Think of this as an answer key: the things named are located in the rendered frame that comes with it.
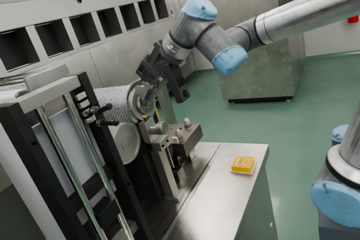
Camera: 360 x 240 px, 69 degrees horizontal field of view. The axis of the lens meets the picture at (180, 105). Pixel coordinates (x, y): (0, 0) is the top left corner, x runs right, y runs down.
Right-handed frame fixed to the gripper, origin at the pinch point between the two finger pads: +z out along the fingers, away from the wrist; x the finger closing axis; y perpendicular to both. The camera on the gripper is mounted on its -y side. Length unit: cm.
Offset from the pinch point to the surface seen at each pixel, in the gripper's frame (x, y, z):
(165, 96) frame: -81, 10, 59
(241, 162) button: -17.5, -38.0, 6.4
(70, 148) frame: 33.0, 0.3, -7.8
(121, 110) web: 4.3, 4.5, 6.0
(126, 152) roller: 11.4, -5.8, 10.4
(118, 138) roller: 12.5, -1.5, 6.8
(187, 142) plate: -14.8, -18.5, 15.4
